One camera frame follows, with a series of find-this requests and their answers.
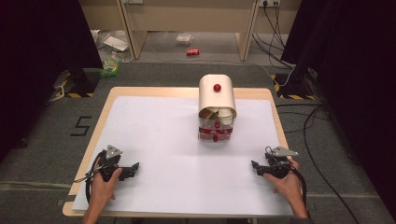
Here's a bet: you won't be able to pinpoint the green plastic bag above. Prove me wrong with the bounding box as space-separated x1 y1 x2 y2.
99 57 122 78

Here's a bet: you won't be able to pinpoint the person's right hand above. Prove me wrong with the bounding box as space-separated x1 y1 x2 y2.
263 158 305 205

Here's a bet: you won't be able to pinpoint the person's left hand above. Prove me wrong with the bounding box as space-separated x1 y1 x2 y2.
90 167 123 203

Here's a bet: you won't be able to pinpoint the pile of red packets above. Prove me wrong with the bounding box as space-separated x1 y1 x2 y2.
199 126 234 135

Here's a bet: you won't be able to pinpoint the clear plastic drawer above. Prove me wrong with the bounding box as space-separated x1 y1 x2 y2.
198 121 234 135
198 131 233 144

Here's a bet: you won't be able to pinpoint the wall power outlet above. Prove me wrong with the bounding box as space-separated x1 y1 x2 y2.
258 0 281 8

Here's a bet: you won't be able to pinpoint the wooden table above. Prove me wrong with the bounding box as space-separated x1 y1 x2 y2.
62 86 290 218

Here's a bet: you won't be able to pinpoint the hand-held gripper cable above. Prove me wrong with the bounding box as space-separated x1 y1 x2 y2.
289 163 313 218
73 150 107 203

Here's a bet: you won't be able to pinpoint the black outlet cables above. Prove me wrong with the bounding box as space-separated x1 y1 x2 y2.
251 2 296 70

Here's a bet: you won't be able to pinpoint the black curtain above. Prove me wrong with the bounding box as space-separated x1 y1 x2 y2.
0 0 105 158
280 0 396 220

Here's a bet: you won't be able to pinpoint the clear plastic container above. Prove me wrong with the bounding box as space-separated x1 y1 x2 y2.
175 33 193 47

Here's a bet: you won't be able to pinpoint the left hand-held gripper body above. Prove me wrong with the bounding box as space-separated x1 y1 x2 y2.
92 145 126 183

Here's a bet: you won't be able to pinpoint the white paper cup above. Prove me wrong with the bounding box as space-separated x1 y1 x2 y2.
217 106 234 126

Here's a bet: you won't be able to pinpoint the beige desk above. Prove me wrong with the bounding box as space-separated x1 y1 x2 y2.
78 0 303 63

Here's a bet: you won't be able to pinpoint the black stand base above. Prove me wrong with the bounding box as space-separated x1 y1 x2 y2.
274 72 316 101
65 67 101 95

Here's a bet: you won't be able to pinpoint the right hand-held gripper cable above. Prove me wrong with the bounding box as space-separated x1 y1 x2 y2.
289 163 313 218

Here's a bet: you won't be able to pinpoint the black floor cable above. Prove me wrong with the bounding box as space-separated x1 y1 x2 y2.
275 103 362 224

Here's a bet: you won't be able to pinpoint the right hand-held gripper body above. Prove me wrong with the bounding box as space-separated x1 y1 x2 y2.
264 146 300 180

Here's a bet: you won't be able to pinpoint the left hand-held gripper cable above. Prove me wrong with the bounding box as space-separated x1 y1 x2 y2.
73 150 107 203

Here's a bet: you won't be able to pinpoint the white paper litter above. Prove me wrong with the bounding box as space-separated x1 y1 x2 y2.
91 29 131 54

